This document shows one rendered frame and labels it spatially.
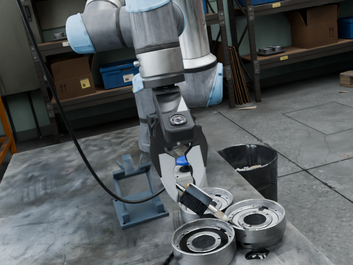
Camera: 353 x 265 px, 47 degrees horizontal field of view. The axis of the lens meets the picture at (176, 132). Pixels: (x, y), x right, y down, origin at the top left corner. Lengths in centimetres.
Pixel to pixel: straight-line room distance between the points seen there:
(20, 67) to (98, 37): 368
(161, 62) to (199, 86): 49
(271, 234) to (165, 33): 36
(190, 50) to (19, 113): 378
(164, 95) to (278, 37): 458
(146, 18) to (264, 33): 449
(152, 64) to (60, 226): 43
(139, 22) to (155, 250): 39
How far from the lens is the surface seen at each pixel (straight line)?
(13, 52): 444
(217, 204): 80
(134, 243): 79
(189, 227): 74
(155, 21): 65
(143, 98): 117
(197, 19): 111
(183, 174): 91
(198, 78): 112
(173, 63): 66
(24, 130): 481
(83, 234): 86
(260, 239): 70
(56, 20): 463
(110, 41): 78
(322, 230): 224
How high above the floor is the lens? 121
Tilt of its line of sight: 18 degrees down
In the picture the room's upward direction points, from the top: 10 degrees counter-clockwise
